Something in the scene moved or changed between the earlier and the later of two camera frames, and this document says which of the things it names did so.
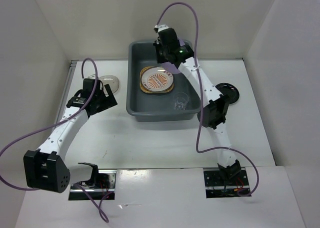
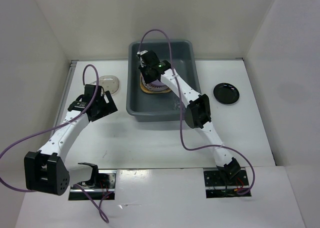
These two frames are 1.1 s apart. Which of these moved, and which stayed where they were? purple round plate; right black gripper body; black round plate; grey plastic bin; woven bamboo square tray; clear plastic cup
Moved: purple round plate; right black gripper body
Stayed: clear plastic cup; grey plastic bin; black round plate; woven bamboo square tray
